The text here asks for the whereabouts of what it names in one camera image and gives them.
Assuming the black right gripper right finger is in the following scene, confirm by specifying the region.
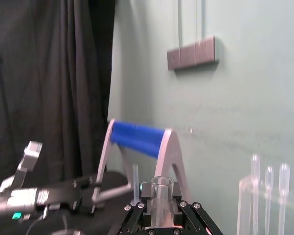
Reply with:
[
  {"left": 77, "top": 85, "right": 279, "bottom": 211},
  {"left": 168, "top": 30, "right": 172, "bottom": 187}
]
[{"left": 172, "top": 181, "right": 225, "bottom": 235}]

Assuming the pale wall conduit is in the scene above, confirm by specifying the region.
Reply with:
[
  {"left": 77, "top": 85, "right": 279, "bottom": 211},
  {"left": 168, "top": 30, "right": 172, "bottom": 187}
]
[
  {"left": 178, "top": 0, "right": 184, "bottom": 47},
  {"left": 196, "top": 0, "right": 207, "bottom": 42}
]

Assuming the clear acrylic pipette stand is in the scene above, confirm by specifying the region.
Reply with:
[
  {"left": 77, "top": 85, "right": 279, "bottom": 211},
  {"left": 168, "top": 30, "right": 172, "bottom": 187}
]
[{"left": 238, "top": 175, "right": 294, "bottom": 235}]

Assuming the white stand with blue roller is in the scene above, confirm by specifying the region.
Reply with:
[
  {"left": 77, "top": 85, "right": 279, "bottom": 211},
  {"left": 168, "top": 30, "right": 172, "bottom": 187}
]
[{"left": 91, "top": 119, "right": 192, "bottom": 204}]

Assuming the black curtain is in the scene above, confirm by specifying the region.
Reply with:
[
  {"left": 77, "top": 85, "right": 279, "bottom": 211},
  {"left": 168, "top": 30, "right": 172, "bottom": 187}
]
[{"left": 0, "top": 0, "right": 116, "bottom": 188}]

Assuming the thin dark cable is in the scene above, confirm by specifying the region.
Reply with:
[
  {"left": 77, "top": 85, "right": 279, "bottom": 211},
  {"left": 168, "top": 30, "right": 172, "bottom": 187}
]
[{"left": 26, "top": 205, "right": 49, "bottom": 235}]

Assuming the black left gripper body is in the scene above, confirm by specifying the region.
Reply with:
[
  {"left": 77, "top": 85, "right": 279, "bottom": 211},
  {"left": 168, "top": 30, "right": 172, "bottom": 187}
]
[{"left": 35, "top": 179, "right": 86, "bottom": 214}]

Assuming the black table cloth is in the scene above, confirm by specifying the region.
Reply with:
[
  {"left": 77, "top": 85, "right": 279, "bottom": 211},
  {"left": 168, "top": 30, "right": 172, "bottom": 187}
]
[{"left": 0, "top": 171, "right": 138, "bottom": 235}]

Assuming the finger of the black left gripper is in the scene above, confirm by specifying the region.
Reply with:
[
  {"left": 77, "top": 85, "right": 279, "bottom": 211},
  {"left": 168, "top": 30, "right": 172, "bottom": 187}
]
[
  {"left": 73, "top": 176, "right": 102, "bottom": 191},
  {"left": 72, "top": 194, "right": 97, "bottom": 216}
]

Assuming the clear glass test tube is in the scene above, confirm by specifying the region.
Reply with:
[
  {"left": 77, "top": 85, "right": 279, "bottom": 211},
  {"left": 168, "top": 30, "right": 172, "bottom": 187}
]
[{"left": 150, "top": 176, "right": 175, "bottom": 228}]

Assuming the clear plastic pipette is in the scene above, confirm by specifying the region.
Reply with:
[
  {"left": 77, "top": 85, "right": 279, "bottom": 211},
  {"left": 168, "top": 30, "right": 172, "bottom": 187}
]
[
  {"left": 250, "top": 154, "right": 261, "bottom": 235},
  {"left": 264, "top": 166, "right": 274, "bottom": 235}
]

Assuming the grey wall socket panel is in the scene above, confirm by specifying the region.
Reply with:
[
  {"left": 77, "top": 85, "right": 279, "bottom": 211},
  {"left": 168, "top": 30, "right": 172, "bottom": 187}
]
[{"left": 167, "top": 36, "right": 224, "bottom": 72}]

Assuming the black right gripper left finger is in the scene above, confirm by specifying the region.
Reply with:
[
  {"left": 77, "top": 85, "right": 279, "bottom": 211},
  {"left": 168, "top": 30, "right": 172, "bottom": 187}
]
[{"left": 109, "top": 181, "right": 153, "bottom": 235}]

